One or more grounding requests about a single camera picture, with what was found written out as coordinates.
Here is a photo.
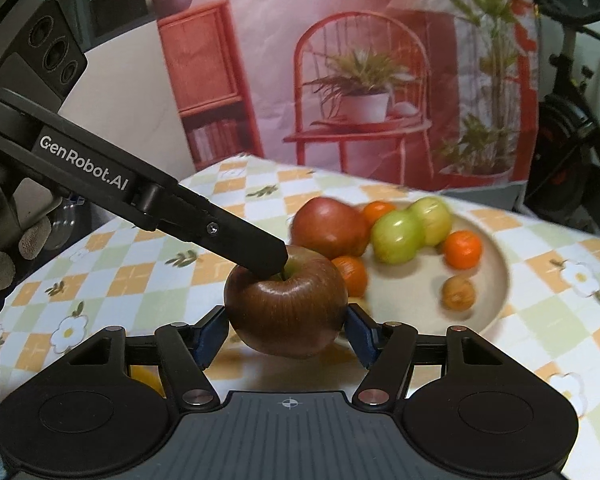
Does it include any yellow lemon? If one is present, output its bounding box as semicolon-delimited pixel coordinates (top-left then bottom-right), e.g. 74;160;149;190
129;365;163;396

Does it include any pink printed backdrop cloth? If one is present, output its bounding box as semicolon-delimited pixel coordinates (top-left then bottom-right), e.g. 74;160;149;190
145;0;541;196

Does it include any orange tangerine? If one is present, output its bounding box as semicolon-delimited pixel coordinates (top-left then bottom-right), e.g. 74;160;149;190
331;255;370;298
441;230;483;270
362;201;397;226

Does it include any light red apple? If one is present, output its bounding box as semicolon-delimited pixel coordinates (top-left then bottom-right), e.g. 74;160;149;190
290;197;371;261

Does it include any brown kiwi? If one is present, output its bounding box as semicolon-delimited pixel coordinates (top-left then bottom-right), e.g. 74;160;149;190
441;277;477;312

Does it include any black exercise bike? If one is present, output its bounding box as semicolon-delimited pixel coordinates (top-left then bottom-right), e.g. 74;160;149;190
522;0;600;241

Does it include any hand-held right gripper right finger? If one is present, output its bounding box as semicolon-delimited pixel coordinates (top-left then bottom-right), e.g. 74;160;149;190
344;304;521;408

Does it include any dark red apple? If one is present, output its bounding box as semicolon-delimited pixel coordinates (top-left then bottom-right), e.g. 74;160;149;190
223;245;349;359

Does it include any checkered flower tablecloth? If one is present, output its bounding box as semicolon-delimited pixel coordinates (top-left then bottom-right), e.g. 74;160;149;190
0;154;600;480

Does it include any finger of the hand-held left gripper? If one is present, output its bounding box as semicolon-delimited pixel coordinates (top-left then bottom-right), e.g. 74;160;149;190
137;182;287;279

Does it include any green apple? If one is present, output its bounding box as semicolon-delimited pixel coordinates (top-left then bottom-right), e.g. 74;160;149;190
370;210;426;265
411;197;453;247

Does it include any beige round plate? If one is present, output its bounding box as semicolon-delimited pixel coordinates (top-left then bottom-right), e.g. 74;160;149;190
330;200;511;336

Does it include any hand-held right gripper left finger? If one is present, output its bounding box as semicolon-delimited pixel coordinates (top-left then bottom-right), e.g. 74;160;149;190
65;305;229;411

